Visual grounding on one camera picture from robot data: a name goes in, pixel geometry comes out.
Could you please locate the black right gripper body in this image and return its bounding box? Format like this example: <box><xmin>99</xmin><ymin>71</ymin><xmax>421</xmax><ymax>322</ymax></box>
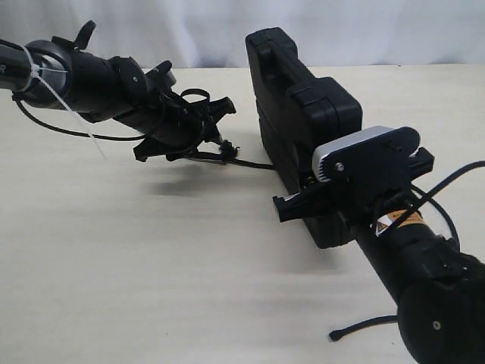
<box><xmin>273</xmin><ymin>146</ymin><xmax>434</xmax><ymax>228</ymax></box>

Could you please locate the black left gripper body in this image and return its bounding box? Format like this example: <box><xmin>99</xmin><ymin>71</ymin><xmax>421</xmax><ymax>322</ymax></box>
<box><xmin>113</xmin><ymin>56</ymin><xmax>212</xmax><ymax>154</ymax></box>

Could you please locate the black braided rope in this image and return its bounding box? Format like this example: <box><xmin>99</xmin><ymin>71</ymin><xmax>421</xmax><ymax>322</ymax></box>
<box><xmin>189</xmin><ymin>140</ymin><xmax>401</xmax><ymax>341</ymax></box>

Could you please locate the black plastic carrying case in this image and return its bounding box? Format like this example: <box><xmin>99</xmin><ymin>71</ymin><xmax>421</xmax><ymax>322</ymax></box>
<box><xmin>245</xmin><ymin>27</ymin><xmax>363</xmax><ymax>249</ymax></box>

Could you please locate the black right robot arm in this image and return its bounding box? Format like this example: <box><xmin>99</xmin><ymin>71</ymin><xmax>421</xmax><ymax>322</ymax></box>
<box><xmin>274</xmin><ymin>142</ymin><xmax>484</xmax><ymax>363</ymax></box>

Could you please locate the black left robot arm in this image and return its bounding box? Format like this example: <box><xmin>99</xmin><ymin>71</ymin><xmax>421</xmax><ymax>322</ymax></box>
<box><xmin>1</xmin><ymin>20</ymin><xmax>238</xmax><ymax>163</ymax></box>

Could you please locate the white zip tie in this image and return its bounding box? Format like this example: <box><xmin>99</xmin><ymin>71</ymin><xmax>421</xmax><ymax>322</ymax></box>
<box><xmin>21</xmin><ymin>45</ymin><xmax>108</xmax><ymax>161</ymax></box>

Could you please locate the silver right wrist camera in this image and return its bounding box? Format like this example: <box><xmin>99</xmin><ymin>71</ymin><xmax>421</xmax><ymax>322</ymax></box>
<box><xmin>311</xmin><ymin>126</ymin><xmax>421</xmax><ymax>182</ymax></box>

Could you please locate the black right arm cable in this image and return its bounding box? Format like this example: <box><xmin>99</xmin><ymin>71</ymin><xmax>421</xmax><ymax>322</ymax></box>
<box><xmin>388</xmin><ymin>160</ymin><xmax>485</xmax><ymax>247</ymax></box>

